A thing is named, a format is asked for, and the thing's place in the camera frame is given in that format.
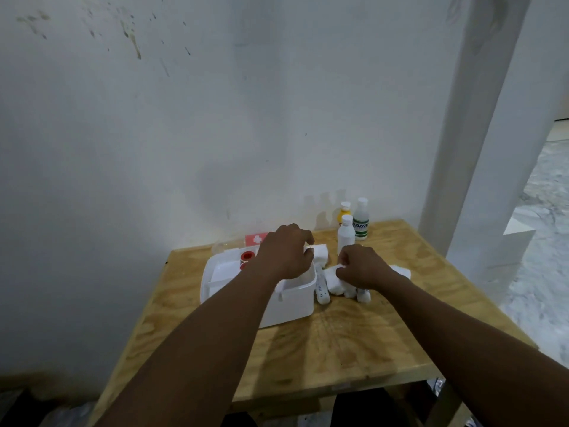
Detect white block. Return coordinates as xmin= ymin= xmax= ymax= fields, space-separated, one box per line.
xmin=502 ymin=216 xmax=538 ymax=267

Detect person's black shorts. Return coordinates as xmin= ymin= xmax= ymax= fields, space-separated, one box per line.
xmin=328 ymin=388 xmax=414 ymax=427

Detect person's right forearm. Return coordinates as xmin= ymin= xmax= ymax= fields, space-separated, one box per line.
xmin=378 ymin=270 xmax=569 ymax=427

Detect person's left forearm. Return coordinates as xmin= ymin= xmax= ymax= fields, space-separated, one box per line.
xmin=95 ymin=262 xmax=290 ymax=427

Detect person's right hand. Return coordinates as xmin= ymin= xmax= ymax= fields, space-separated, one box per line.
xmin=335 ymin=244 xmax=394 ymax=292

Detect clear bottle green label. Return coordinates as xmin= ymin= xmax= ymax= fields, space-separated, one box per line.
xmin=352 ymin=197 xmax=370 ymax=241

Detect white first aid box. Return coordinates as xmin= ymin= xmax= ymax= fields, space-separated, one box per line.
xmin=200 ymin=246 xmax=328 ymax=330

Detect person's left hand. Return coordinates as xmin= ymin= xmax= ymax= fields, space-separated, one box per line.
xmin=255 ymin=223 xmax=315 ymax=281

